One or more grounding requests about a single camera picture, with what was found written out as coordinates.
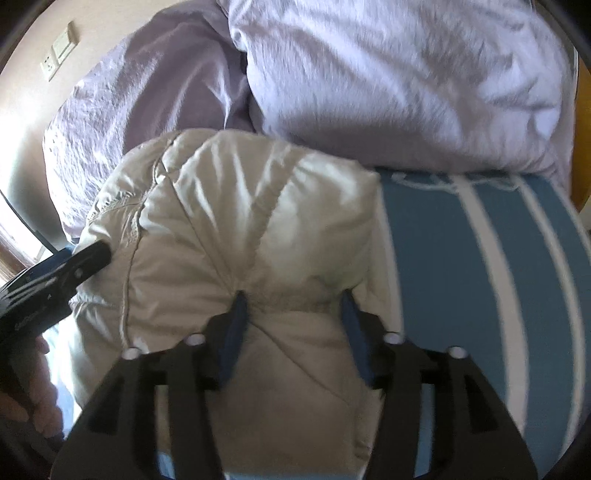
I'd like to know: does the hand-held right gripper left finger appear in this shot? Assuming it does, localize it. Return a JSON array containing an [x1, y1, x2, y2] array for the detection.
[[51, 291, 250, 480]]

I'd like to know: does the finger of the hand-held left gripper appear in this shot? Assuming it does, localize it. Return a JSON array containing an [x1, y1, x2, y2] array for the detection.
[[25, 241, 112, 301]]

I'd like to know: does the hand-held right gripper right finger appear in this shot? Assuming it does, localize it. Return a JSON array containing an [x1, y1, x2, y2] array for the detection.
[[339, 291, 539, 480]]

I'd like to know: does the person's left hand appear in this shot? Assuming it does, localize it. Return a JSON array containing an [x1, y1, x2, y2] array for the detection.
[[0, 331, 71, 446]]

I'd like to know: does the blue white striped bed sheet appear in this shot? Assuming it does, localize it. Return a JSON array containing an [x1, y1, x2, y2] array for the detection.
[[44, 168, 591, 480]]

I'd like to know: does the dark lilac pillow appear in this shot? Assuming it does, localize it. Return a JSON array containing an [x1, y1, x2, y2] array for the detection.
[[44, 4, 269, 245]]

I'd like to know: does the pale lilac pillow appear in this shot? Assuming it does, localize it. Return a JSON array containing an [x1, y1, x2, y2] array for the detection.
[[217, 0, 579, 185]]

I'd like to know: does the orange wooden panel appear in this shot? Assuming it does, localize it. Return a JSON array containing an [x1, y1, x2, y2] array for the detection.
[[570, 46, 591, 206]]

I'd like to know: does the white wall socket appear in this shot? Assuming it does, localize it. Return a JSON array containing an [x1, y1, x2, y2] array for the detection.
[[39, 55, 61, 82]]

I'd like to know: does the beige wall switch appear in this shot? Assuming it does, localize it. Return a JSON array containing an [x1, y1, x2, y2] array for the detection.
[[51, 21, 81, 64]]

